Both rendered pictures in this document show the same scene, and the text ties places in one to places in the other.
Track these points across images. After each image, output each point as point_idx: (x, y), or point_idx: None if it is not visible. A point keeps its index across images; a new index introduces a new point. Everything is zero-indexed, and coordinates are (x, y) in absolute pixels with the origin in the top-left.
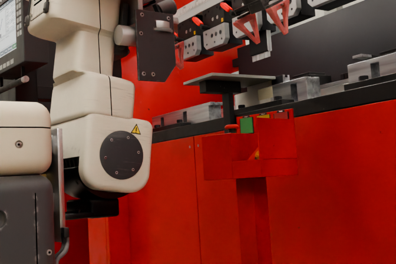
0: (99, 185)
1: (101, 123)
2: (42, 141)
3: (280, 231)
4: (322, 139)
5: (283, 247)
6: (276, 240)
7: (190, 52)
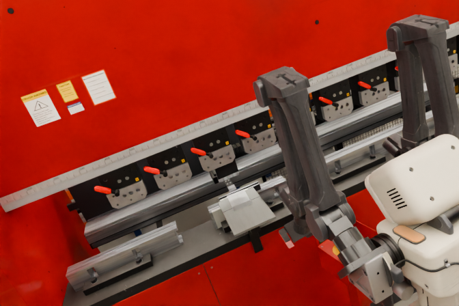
0: None
1: None
2: None
3: (311, 273)
4: None
5: (315, 279)
6: (308, 280)
7: (134, 198)
